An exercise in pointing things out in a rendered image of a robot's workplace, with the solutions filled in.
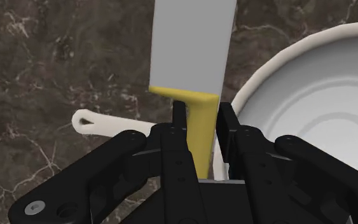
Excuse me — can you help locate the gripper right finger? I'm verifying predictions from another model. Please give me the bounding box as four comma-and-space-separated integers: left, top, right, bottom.
216, 102, 358, 224

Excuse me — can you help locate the white plate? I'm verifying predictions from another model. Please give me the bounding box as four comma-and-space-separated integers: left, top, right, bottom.
212, 20, 358, 182

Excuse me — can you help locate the yellow-handled grey cleaver knife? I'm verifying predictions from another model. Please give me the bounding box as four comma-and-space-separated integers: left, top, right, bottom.
148, 0, 238, 179

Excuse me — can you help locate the white utensil handle with hole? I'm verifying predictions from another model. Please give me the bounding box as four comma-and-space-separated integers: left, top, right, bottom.
71, 108, 157, 137

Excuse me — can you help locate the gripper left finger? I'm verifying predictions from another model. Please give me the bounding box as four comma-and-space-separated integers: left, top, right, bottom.
7, 100, 211, 224

